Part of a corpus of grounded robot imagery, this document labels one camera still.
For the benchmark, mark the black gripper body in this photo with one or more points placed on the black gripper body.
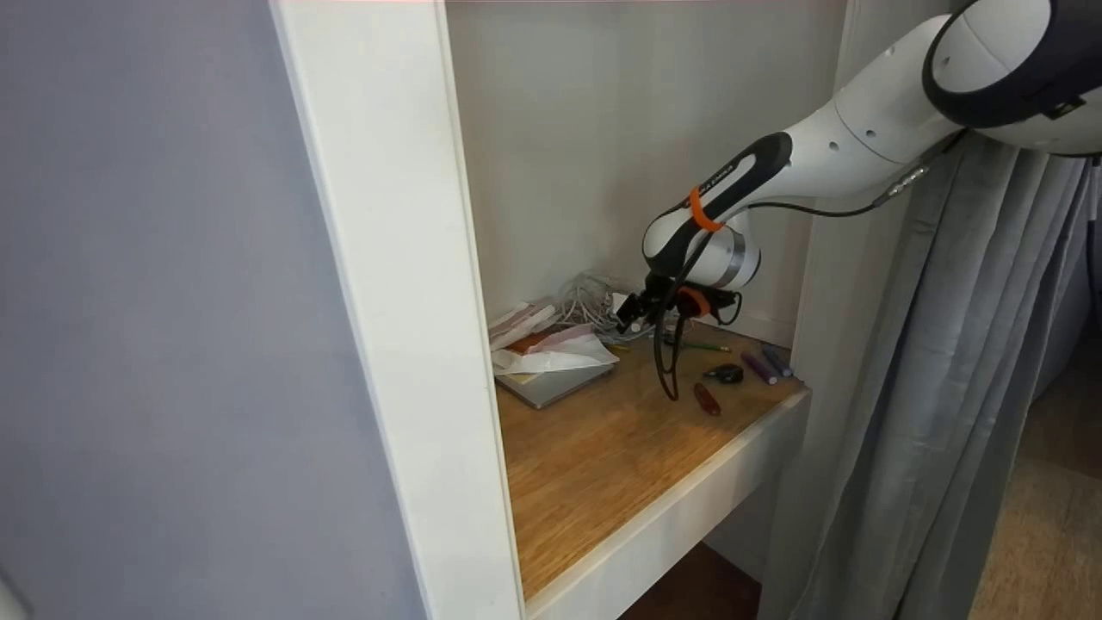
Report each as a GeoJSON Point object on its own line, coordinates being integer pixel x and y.
{"type": "Point", "coordinates": [655, 300]}

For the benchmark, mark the red pen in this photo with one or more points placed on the red pen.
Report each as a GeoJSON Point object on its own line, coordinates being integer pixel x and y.
{"type": "Point", "coordinates": [706, 396]}

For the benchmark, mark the clear plastic bag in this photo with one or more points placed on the clear plastic bag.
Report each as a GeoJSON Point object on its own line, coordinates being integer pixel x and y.
{"type": "Point", "coordinates": [586, 298]}

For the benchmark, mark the small black round object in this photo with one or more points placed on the small black round object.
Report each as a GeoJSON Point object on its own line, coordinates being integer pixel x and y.
{"type": "Point", "coordinates": [723, 373]}

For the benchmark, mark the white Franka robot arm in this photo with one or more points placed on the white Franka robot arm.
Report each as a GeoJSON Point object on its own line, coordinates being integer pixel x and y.
{"type": "Point", "coordinates": [873, 126]}

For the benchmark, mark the grey curtain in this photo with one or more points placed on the grey curtain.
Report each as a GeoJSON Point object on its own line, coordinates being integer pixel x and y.
{"type": "Point", "coordinates": [917, 459]}

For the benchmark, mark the white charger adapter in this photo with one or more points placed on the white charger adapter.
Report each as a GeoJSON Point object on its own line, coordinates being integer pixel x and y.
{"type": "Point", "coordinates": [621, 304]}

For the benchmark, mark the small purple blue object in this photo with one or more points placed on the small purple blue object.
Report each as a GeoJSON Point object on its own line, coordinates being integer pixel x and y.
{"type": "Point", "coordinates": [765, 365]}

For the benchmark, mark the pink white flat box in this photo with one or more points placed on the pink white flat box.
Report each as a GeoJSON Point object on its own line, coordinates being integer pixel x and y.
{"type": "Point", "coordinates": [518, 320]}

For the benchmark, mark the white alcove pillar trim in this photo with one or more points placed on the white alcove pillar trim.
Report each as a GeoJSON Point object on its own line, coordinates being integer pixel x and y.
{"type": "Point", "coordinates": [401, 287]}

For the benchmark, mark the flat grey white box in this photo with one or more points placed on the flat grey white box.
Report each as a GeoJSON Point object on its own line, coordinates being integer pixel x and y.
{"type": "Point", "coordinates": [556, 373]}

